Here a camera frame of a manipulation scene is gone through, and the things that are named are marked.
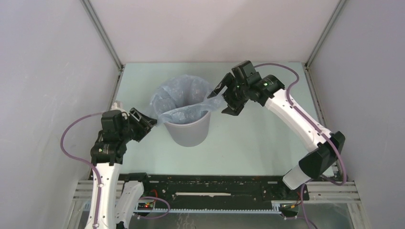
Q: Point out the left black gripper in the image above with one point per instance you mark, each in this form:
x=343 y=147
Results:
x=143 y=129

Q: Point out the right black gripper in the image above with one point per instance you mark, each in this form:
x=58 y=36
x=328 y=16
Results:
x=234 y=108

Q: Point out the blue plastic trash bag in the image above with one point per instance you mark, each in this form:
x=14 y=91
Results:
x=182 y=100

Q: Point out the grey plastic trash bin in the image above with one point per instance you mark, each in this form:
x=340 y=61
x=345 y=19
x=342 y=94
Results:
x=191 y=134

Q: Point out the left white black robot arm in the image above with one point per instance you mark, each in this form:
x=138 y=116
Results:
x=119 y=127

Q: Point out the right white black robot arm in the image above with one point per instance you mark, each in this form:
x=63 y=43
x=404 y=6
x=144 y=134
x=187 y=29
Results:
x=324 y=147

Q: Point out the small electronics board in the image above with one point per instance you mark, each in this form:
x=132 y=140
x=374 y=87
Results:
x=145 y=206

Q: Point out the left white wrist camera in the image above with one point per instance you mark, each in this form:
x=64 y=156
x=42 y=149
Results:
x=118 y=105

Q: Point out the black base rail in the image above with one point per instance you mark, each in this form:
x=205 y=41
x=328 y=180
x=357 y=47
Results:
x=218 y=192

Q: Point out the right aluminium frame post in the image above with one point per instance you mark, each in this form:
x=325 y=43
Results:
x=328 y=27

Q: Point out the aluminium frame post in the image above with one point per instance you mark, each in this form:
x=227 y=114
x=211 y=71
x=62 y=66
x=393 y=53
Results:
x=328 y=27
x=94 y=18

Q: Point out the left aluminium frame post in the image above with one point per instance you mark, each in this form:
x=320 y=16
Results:
x=94 y=18

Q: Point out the white slotted cable duct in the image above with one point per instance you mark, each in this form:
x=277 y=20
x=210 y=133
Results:
x=273 y=209

